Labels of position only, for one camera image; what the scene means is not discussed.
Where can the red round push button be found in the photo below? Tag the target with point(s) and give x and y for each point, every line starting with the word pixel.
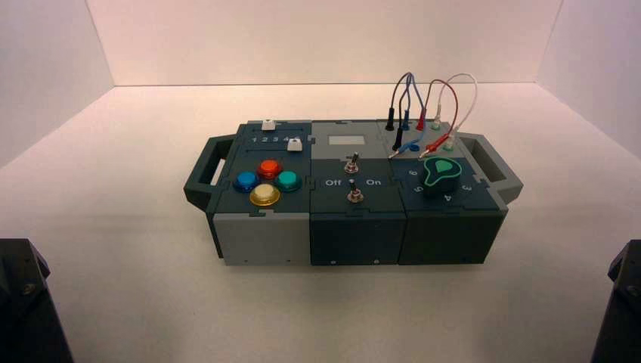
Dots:
pixel 270 168

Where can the metal toggle switch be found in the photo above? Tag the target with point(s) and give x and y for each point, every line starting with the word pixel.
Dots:
pixel 355 194
pixel 352 164

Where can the white slider knob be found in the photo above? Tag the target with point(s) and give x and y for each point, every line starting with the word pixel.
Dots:
pixel 269 124
pixel 294 145

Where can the green round push button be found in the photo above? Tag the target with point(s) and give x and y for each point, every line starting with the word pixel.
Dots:
pixel 288 180

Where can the blue round push button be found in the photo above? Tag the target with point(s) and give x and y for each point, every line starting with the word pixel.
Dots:
pixel 245 181

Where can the green rotary selector knob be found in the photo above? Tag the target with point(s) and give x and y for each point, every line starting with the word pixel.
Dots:
pixel 440 175

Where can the dark teal modular task box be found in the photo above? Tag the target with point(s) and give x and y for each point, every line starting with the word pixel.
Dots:
pixel 350 240

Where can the yellow round push button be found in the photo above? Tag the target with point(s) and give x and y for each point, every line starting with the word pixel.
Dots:
pixel 265 194

